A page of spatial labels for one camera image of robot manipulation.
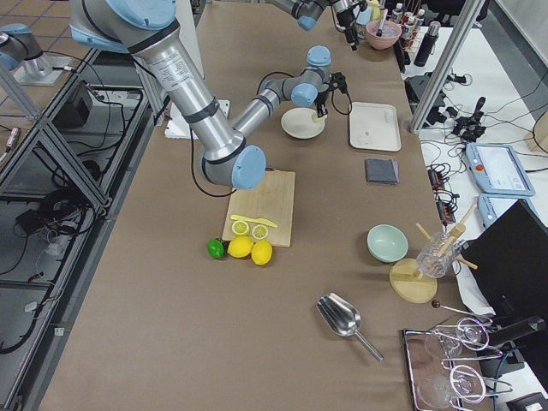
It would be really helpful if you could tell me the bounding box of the wooden cutting board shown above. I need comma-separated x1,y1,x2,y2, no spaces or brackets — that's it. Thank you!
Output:
222,170,295,247

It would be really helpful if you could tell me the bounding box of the lemon half right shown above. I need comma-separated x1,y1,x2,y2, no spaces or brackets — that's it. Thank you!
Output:
251,224,270,241

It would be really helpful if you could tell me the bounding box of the pastel cup rack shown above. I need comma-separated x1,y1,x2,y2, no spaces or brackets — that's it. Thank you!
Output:
356,0,381,26

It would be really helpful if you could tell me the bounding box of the yellow plastic knife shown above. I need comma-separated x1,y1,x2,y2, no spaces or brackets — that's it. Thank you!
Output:
229,214,277,228

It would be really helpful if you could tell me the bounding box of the metal scoop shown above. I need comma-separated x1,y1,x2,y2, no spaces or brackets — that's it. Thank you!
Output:
316,292,384,362

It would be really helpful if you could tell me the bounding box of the black thermos bottle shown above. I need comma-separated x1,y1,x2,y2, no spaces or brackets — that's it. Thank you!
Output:
414,21,441,67

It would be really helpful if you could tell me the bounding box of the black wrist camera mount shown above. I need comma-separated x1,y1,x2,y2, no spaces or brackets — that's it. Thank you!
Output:
330,72,348,94

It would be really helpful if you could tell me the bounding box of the grey folded cloth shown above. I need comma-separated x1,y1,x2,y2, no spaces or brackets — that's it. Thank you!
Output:
365,158,399,185

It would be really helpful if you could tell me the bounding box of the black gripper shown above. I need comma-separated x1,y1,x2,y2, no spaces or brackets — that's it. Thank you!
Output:
315,85,332,116
333,6,358,51

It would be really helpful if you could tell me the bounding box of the aluminium frame post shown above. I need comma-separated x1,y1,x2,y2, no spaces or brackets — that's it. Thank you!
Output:
409,0,485,134

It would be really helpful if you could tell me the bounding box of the wooden cup rack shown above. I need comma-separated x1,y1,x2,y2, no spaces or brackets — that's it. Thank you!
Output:
390,204,478,303

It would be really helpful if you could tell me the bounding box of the black monitor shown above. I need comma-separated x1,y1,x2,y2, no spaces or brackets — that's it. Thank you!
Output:
462,200,547,319

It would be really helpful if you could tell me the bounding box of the metal glass rack tray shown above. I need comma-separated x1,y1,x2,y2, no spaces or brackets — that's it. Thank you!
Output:
402,317,513,410

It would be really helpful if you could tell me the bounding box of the whole yellow lemon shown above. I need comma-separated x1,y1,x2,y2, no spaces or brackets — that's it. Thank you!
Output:
227,235,254,259
251,240,273,265

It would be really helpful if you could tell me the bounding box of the green lime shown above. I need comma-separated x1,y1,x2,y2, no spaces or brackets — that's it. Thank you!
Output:
206,238,228,259

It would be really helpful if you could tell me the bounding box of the cream rabbit tray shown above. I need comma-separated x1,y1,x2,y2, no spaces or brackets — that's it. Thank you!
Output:
348,102,402,152

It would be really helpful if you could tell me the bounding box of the clear patterned glass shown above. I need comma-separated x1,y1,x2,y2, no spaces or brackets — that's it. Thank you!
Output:
416,232,462,278

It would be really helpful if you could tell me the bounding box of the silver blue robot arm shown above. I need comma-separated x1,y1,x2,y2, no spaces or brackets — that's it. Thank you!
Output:
69,1,331,189
265,0,367,51

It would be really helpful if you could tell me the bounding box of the pink bowl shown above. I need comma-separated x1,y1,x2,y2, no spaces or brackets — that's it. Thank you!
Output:
366,21,402,50

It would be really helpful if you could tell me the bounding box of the lemon half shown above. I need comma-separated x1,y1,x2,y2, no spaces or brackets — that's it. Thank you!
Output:
231,220,250,236
251,224,270,241

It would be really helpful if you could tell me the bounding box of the lemon half left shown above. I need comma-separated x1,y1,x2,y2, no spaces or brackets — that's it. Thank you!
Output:
231,220,250,236

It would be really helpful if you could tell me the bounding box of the cream shallow plate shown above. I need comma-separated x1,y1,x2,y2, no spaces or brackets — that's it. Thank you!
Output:
281,108,325,140

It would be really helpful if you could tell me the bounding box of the blue teach pendant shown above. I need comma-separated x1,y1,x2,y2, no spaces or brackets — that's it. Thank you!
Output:
465,143,535,197
477,194,536,229

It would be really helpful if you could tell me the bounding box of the mint green bowl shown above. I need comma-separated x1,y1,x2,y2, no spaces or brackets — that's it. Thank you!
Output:
366,224,408,263

